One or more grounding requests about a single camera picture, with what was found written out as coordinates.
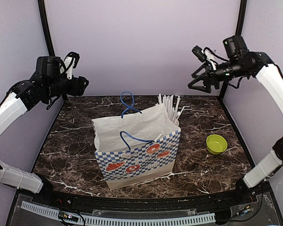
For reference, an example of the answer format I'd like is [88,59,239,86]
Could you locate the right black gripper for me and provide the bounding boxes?
[187,58,247,93]

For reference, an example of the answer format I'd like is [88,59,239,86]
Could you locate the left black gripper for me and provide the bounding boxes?
[44,75,88,98]

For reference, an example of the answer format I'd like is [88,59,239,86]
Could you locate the single white straw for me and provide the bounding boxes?
[153,134,163,142]

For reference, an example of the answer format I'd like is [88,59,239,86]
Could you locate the checkered paper takeout bag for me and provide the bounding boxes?
[92,104,181,190]

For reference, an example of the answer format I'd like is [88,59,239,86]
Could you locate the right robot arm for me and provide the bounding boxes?
[188,35,283,204]

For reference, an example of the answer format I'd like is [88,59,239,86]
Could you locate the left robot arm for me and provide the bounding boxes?
[0,52,89,205]

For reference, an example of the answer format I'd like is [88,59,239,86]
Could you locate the lime green bowl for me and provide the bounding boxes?
[206,134,228,155]

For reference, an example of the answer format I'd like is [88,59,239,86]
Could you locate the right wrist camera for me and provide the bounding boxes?
[191,45,218,70]

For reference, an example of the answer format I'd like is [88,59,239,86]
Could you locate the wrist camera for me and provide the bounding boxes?
[191,45,218,70]
[60,52,80,80]

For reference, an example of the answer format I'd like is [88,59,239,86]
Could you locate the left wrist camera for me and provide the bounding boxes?
[60,52,80,80]

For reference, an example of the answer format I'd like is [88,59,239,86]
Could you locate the black right frame post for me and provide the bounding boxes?
[219,0,247,101]

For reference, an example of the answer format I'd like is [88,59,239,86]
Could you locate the black frame post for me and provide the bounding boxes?
[37,0,55,57]
[219,0,247,101]

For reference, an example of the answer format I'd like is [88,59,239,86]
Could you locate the black left frame post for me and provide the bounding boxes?
[37,0,55,57]

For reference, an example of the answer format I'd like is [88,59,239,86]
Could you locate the white slotted cable duct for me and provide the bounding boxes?
[20,201,216,225]

